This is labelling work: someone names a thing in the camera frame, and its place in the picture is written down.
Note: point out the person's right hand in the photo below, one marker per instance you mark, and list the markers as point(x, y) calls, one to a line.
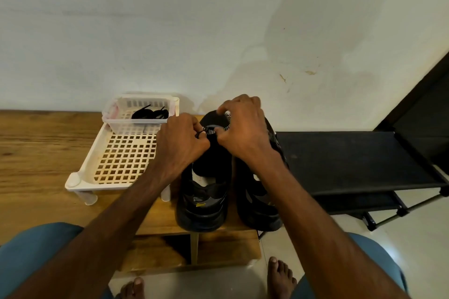
point(245, 130)

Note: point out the person's left hand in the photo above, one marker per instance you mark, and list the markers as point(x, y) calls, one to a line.
point(181, 148)

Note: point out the black white patterned shoelace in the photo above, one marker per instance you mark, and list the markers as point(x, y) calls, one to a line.
point(210, 129)

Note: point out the black shoelaces bundle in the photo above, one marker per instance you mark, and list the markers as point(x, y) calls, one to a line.
point(149, 112)

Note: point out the black shoe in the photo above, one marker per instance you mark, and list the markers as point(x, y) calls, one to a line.
point(203, 208)
point(256, 201)

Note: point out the person's left forearm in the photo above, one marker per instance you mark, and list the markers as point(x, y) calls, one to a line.
point(91, 246)

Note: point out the person's right forearm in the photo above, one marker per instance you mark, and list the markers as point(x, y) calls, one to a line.
point(323, 239)

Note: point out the person's blue shorts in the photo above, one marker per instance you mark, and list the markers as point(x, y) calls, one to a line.
point(35, 257)

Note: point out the large white plastic tray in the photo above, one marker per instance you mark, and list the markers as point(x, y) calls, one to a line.
point(123, 162)

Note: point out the small white plastic basket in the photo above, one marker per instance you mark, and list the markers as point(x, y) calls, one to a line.
point(118, 127)

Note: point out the black shoe rack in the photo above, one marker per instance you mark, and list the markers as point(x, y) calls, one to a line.
point(358, 162)

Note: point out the low wooden table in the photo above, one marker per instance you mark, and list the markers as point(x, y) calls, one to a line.
point(35, 162)

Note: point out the dark door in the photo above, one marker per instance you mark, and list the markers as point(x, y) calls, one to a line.
point(424, 113)

